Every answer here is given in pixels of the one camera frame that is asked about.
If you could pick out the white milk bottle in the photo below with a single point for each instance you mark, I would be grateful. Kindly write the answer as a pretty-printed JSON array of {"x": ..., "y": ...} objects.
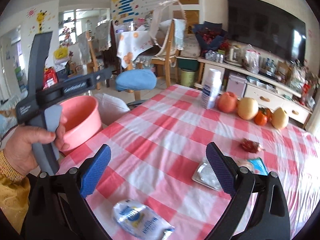
[{"x": 211, "y": 88}]

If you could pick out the white TV cabinet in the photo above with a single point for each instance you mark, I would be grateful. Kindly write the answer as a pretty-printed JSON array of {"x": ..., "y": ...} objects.
[{"x": 267, "y": 92}]

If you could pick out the green waste bin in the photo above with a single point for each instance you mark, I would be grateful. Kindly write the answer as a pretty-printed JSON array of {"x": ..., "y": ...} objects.
[{"x": 187, "y": 77}]

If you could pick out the black flat television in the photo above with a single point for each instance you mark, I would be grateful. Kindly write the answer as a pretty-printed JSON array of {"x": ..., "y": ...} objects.
[{"x": 267, "y": 27}]

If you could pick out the light wooden dining chair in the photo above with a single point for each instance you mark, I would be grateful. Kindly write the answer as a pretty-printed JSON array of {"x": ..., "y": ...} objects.
[{"x": 166, "y": 58}]

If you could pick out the dark blue flower bouquet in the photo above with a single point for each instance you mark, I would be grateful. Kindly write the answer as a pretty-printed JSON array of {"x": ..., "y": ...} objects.
[{"x": 209, "y": 35}]

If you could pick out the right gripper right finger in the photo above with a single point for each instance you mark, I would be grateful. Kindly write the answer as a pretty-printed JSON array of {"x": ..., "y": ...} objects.
[{"x": 258, "y": 207}]

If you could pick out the red snack wrapper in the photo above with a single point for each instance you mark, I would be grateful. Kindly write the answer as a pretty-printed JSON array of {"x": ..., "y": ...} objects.
[{"x": 251, "y": 146}]

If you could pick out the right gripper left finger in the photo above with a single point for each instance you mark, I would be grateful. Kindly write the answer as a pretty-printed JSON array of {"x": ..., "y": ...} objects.
[{"x": 58, "y": 208}]

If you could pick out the pink plastic basin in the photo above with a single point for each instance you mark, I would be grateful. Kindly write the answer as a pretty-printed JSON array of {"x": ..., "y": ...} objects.
[{"x": 83, "y": 120}]

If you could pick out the pink storage box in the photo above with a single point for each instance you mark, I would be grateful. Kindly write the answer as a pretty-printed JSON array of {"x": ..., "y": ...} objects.
[{"x": 236, "y": 84}]

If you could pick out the red apple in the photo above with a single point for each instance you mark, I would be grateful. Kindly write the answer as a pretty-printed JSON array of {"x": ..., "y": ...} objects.
[{"x": 227, "y": 102}]

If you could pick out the silver foil wrapper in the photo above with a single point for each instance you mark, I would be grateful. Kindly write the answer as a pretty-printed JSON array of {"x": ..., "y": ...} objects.
[{"x": 205, "y": 176}]

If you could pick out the white cushion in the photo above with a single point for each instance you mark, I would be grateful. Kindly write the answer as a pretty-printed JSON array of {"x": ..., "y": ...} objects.
[{"x": 110, "y": 108}]

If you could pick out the pink checkered tablecloth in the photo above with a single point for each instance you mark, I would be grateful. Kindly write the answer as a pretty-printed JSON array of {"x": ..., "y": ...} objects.
[{"x": 157, "y": 147}]

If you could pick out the dark wooden chair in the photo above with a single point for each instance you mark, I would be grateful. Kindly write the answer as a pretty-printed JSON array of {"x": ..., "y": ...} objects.
[{"x": 110, "y": 59}]

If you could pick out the blue cushioned stool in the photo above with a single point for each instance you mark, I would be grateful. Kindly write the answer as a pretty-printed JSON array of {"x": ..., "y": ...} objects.
[{"x": 136, "y": 80}]

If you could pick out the blue cartoon face packet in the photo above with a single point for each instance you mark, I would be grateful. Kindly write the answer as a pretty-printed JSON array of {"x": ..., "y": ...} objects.
[{"x": 258, "y": 166}]

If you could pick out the electric kettle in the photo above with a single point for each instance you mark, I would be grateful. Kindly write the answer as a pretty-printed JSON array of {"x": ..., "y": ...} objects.
[{"x": 234, "y": 56}]

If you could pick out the person left hand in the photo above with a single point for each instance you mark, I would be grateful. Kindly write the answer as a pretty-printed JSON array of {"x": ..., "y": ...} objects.
[{"x": 18, "y": 150}]

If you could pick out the yellow sleeve forearm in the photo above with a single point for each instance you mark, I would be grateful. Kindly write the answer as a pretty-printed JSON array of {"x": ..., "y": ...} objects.
[{"x": 14, "y": 194}]

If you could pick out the white Magicday pouch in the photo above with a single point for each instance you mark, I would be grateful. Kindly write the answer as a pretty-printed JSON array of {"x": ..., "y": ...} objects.
[{"x": 141, "y": 221}]

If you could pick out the dining table orange-print cloth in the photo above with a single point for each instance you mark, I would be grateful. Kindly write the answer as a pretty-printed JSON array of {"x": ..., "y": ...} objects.
[{"x": 131, "y": 44}]

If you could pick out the yellow pear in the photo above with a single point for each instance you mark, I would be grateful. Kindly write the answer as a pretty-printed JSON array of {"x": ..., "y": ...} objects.
[
  {"x": 280, "y": 118},
  {"x": 247, "y": 108}
]

